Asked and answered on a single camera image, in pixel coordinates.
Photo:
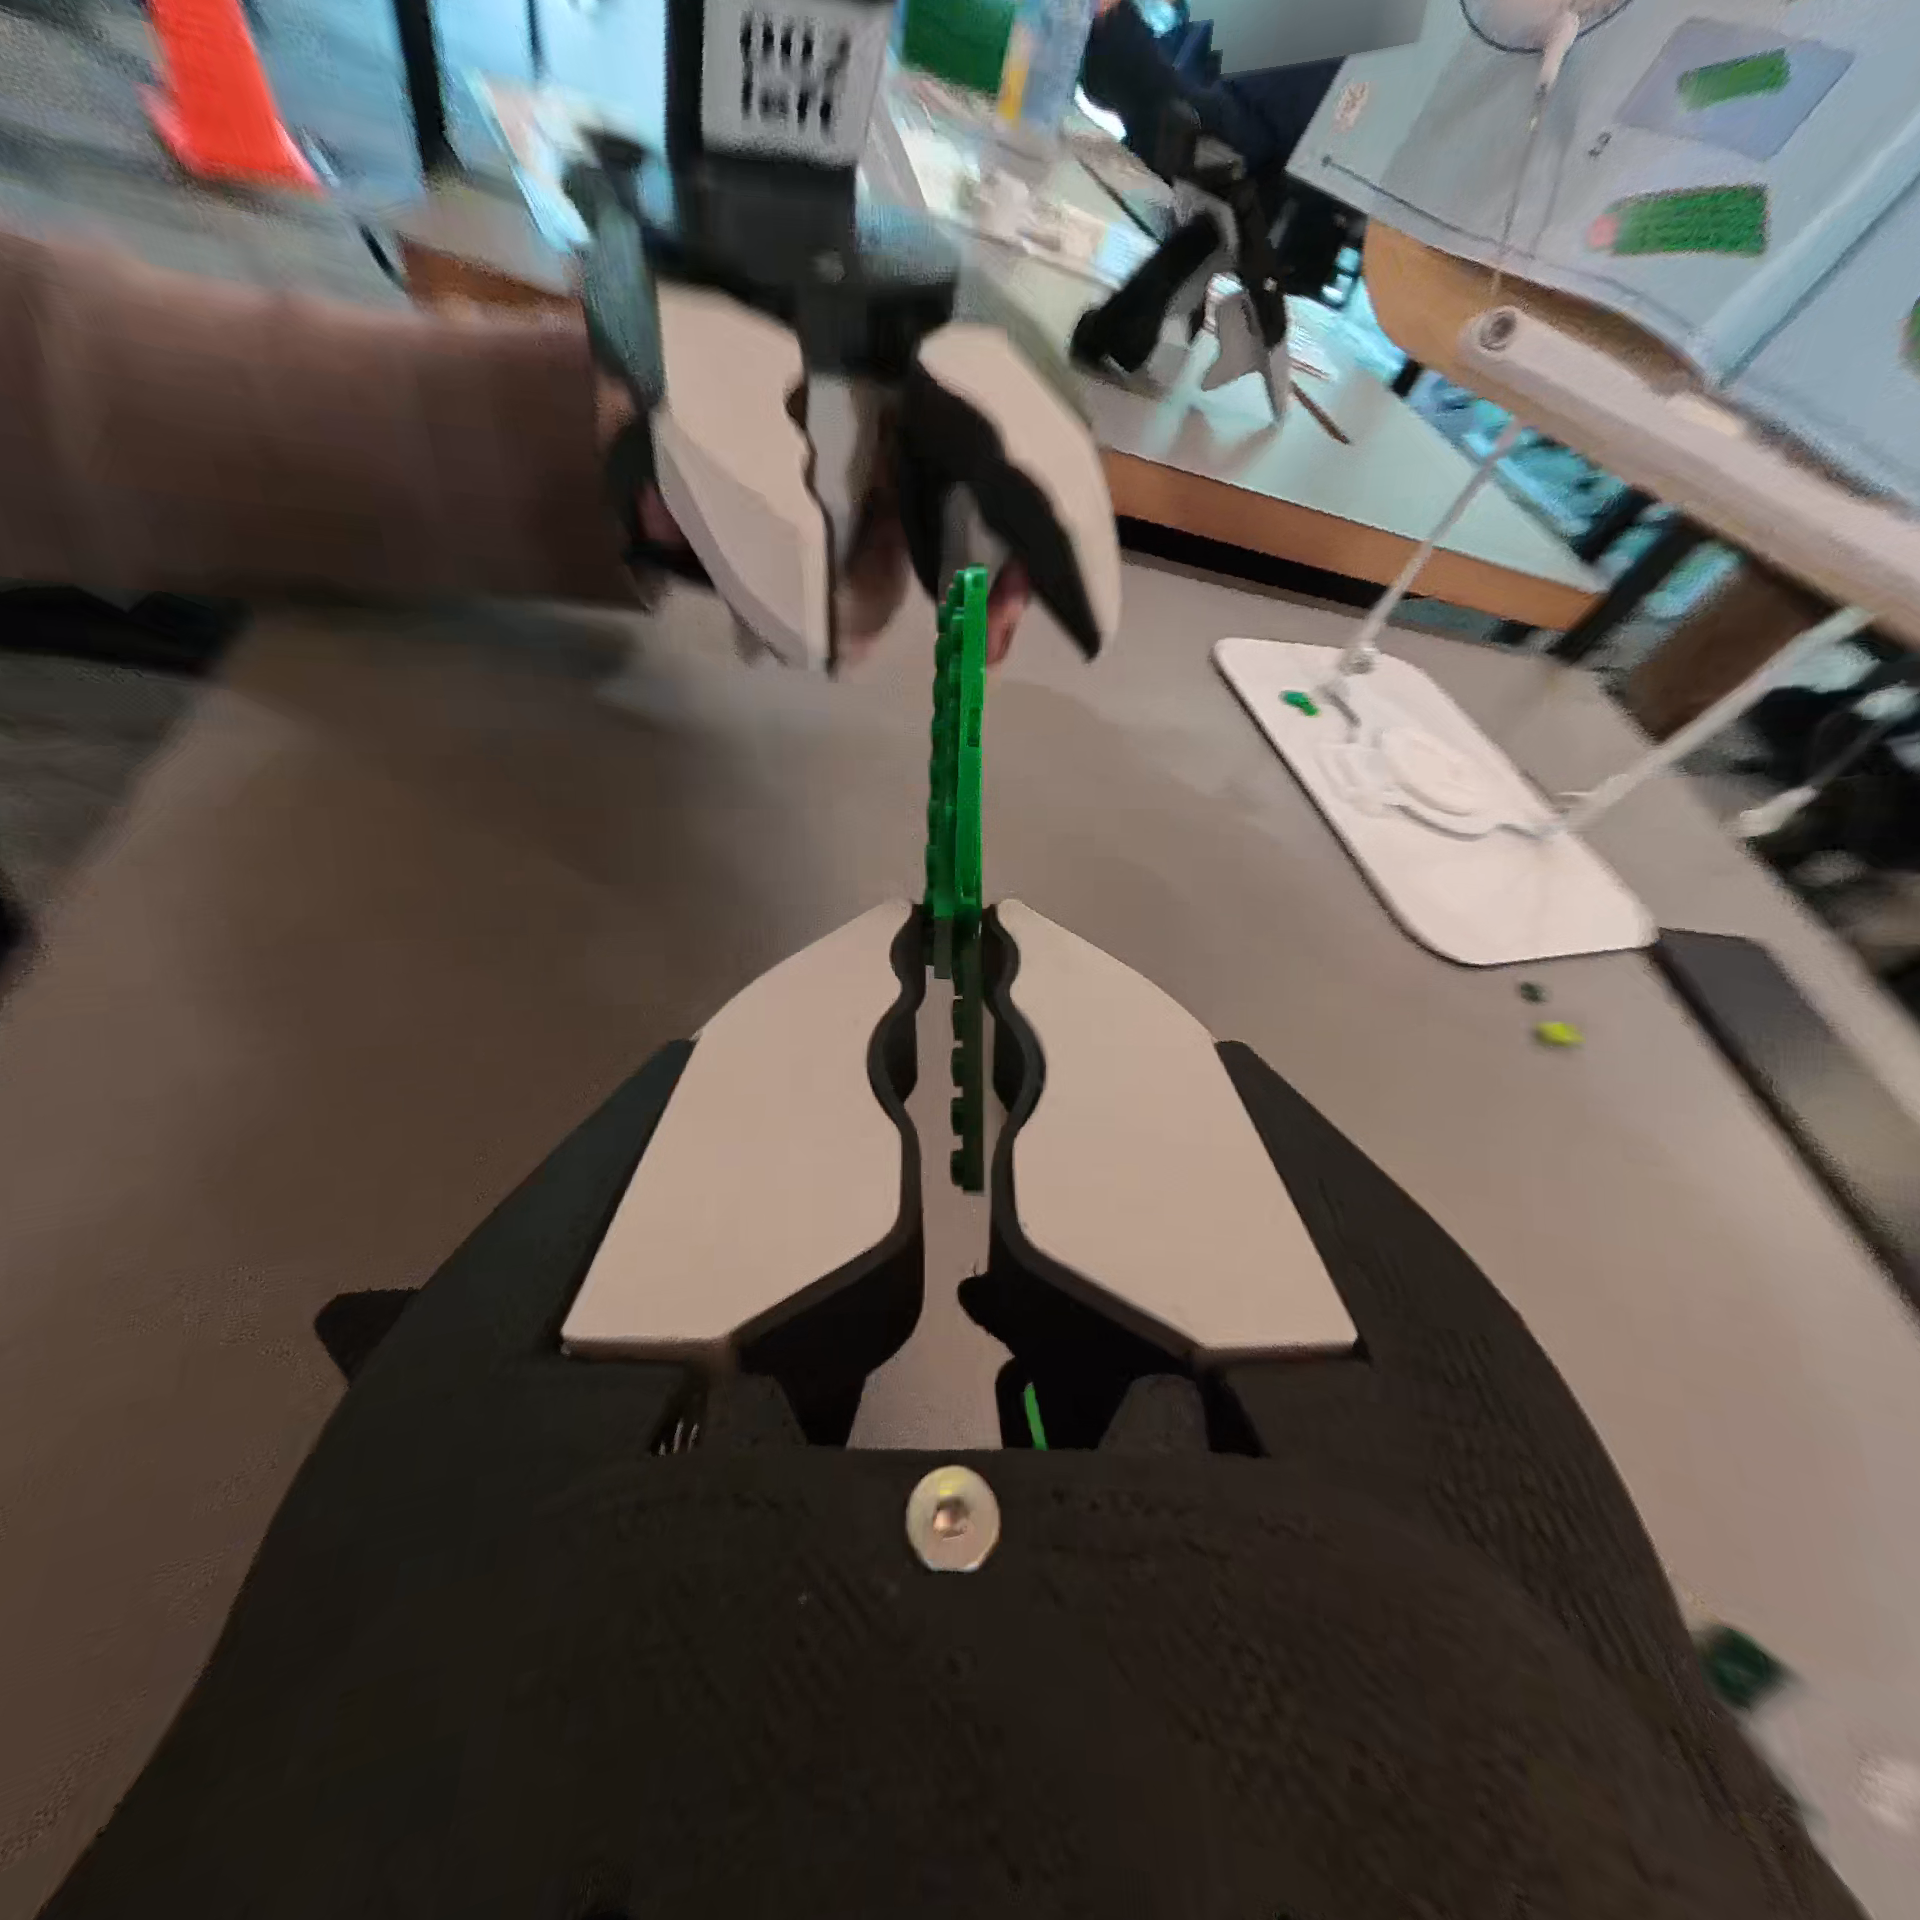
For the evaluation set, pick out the orange traffic cone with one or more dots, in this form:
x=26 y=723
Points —
x=225 y=89

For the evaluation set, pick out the lego instruction booklet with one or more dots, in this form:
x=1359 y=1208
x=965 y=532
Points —
x=1844 y=225

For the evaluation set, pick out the green plastic bin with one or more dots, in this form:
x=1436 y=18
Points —
x=960 y=37

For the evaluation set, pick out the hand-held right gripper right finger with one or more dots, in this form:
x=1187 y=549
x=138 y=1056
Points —
x=1171 y=1184

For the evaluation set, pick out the green lego plate assembly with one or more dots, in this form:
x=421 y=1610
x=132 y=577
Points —
x=960 y=749

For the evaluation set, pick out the brown edged desk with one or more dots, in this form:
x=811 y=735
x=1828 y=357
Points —
x=1275 y=493

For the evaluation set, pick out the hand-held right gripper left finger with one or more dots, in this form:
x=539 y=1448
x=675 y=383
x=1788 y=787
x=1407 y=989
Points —
x=749 y=1184

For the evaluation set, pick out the person's left hand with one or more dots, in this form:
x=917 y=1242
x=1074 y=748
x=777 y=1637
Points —
x=877 y=599

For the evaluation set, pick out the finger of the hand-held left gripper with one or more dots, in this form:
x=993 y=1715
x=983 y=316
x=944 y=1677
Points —
x=1049 y=451
x=733 y=465

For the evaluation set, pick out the black and white gripper tool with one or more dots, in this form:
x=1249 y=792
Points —
x=1171 y=284

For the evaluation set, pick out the person's left forearm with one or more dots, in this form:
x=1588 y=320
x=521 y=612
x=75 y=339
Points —
x=299 y=434

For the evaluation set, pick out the dark green lego pieces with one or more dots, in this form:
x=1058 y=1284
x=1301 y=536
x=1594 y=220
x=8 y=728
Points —
x=1740 y=1664

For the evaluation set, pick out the blue white carton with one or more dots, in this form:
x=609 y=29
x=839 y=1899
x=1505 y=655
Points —
x=1042 y=59

